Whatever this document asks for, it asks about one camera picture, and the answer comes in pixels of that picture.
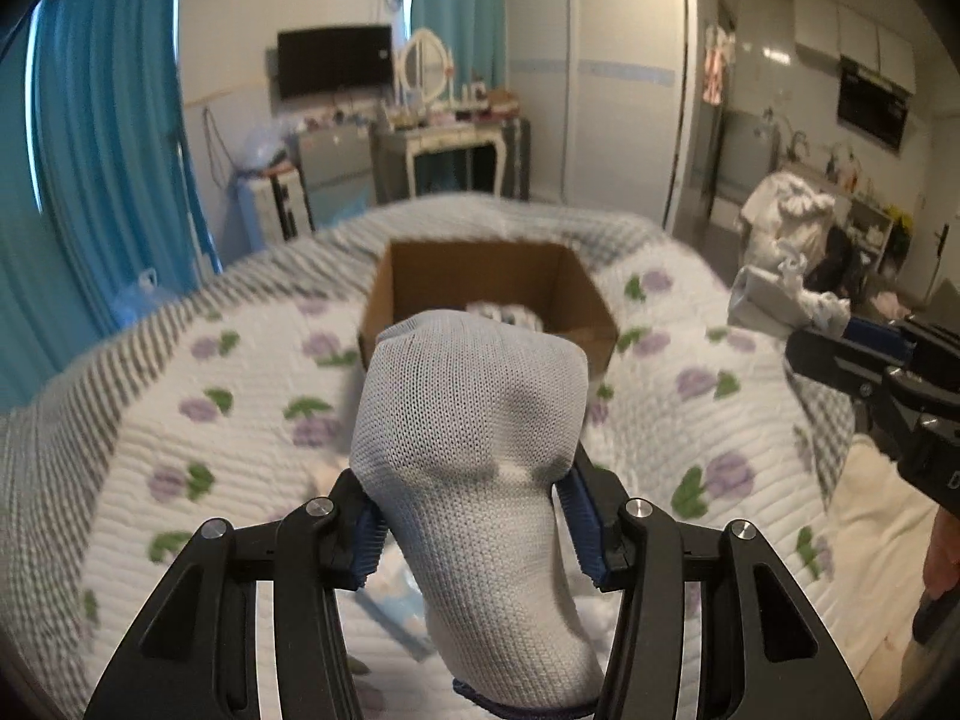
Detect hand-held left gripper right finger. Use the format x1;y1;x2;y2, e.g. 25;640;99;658
553;441;874;720

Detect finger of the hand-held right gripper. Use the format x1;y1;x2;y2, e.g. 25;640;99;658
784;318;913;428

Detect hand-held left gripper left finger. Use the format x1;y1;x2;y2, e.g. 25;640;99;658
87;468;389;720

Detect light grey knitted sock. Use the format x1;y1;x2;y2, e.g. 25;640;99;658
348;310;605;715

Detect brown cardboard box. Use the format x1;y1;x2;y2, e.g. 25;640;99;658
357;238;620;383

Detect pile of white clothes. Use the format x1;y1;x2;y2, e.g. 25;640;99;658
738;171;838;268

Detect floral quilted bed cover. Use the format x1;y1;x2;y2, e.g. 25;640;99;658
0;193;871;720

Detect white socks in box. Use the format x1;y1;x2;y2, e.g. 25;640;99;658
465;300;544;331

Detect black range hood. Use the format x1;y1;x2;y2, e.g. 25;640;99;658
835;55;913;152

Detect grey small refrigerator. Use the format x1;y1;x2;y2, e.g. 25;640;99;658
295;123;376;229

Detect white wardrobe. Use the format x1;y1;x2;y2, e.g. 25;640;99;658
501;0;698;226

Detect white dressing table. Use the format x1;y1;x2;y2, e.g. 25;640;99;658
373;114;506;200

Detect clear plastic bag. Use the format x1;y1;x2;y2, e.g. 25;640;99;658
231;117;290;173

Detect oval white vanity mirror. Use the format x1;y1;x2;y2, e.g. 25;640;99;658
394;27;455;110

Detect teal narrow curtain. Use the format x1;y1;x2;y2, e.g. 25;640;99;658
405;0;508;100

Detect white wall cabinets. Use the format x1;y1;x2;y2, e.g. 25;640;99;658
792;0;917;95

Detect black wall television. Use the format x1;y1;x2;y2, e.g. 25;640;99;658
276;24;395;101

